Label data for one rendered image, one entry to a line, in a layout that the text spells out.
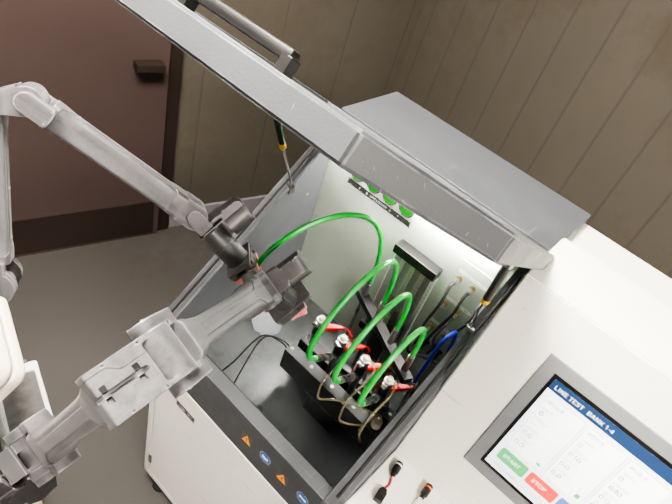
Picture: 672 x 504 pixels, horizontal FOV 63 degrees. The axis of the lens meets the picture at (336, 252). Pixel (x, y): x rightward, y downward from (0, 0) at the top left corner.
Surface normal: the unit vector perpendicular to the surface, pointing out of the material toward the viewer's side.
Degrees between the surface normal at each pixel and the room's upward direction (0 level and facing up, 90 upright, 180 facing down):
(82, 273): 0
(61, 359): 0
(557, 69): 90
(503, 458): 76
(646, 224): 90
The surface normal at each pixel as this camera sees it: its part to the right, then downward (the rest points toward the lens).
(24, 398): 0.26, -0.72
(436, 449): -0.56, 0.18
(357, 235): -0.65, 0.36
